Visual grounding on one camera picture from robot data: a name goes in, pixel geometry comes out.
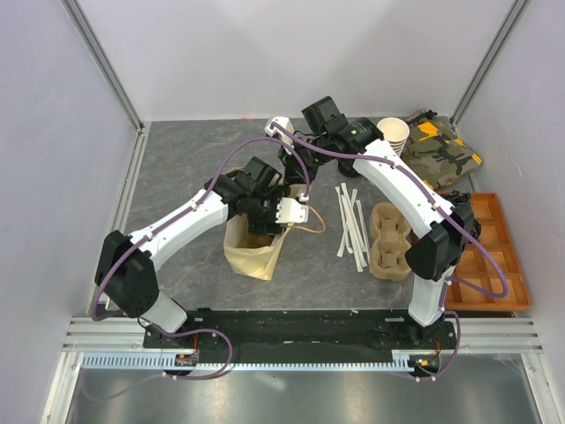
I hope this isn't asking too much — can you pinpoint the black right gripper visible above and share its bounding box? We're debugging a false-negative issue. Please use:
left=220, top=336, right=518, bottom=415
left=276, top=135, right=330, bottom=187

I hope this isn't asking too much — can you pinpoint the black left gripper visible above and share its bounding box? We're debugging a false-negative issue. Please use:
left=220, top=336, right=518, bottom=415
left=246, top=185, right=290, bottom=236

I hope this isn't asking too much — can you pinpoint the brown paper takeout bag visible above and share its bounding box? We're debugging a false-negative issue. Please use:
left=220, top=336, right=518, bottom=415
left=216, top=159, right=326, bottom=281

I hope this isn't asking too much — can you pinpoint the white straw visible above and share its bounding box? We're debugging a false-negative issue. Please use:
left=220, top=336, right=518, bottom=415
left=350, top=197, right=368, bottom=272
left=338, top=183, right=354, bottom=254
left=335, top=186, right=348, bottom=257
left=335, top=183, right=368, bottom=273
left=336, top=183, right=359, bottom=256

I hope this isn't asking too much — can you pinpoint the cardboard cup carrier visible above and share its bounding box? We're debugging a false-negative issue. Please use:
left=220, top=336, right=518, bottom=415
left=369, top=202, right=411, bottom=282

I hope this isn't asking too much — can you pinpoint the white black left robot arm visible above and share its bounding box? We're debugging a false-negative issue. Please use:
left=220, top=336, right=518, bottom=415
left=94, top=156, right=291, bottom=347

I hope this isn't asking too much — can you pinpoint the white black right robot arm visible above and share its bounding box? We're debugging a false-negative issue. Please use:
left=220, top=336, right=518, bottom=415
left=265, top=96, right=474, bottom=348

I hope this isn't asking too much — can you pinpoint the stack of black lids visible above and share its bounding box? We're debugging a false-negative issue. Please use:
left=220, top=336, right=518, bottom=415
left=337, top=159, right=359, bottom=178

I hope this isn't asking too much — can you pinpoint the stack of paper cups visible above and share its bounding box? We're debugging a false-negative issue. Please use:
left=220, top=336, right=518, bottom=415
left=377, top=117, right=411, bottom=155

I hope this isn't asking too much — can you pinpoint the camouflage fabric cloth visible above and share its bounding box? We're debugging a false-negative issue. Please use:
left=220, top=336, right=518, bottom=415
left=401, top=110, right=483, bottom=190

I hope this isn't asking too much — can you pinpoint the orange compartment tray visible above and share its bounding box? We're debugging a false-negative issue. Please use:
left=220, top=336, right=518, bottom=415
left=445, top=193, right=531, bottom=312

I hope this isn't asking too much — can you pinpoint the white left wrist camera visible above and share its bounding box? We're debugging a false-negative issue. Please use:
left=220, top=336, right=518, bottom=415
left=275, top=196, right=310, bottom=224

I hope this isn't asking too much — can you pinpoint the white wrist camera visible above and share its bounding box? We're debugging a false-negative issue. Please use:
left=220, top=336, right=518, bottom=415
left=264, top=116, right=295, bottom=155
left=275, top=196, right=310, bottom=224

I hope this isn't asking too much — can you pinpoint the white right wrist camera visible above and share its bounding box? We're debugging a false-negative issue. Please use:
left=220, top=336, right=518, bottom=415
left=264, top=116, right=295, bottom=155

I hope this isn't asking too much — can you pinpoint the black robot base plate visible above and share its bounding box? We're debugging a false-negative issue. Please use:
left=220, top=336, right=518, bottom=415
left=143, top=309, right=456, bottom=360

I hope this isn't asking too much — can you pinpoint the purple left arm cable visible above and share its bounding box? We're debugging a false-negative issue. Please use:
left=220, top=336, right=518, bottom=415
left=81, top=135, right=313, bottom=401

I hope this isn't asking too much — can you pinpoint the white slotted cable duct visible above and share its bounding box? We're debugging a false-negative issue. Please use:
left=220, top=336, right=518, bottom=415
left=81, top=352, right=416, bottom=372

